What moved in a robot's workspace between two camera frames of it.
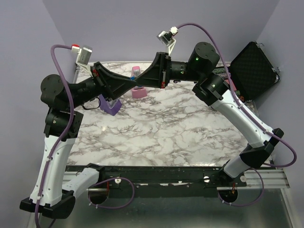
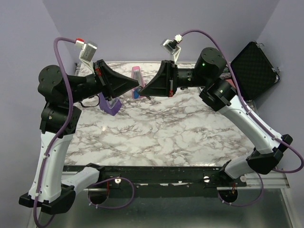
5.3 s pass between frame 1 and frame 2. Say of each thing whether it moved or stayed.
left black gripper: stayed
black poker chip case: stayed
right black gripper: moved
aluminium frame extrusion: stayed
